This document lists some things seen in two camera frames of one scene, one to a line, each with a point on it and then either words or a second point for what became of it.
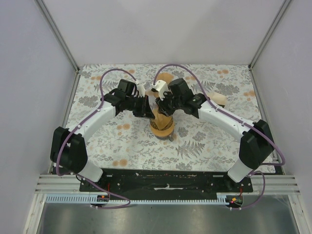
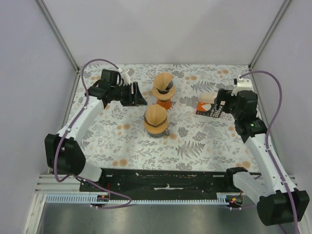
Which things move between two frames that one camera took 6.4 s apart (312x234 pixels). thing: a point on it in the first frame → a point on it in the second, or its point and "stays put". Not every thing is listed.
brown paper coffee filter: [165, 76] stays put
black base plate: [164, 182] stays put
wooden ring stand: [163, 132] → [160, 129]
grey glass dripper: [152, 121] → [155, 118]
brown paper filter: [161, 120] stays put
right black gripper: [162, 106] → [224, 95]
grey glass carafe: [170, 137] → [166, 133]
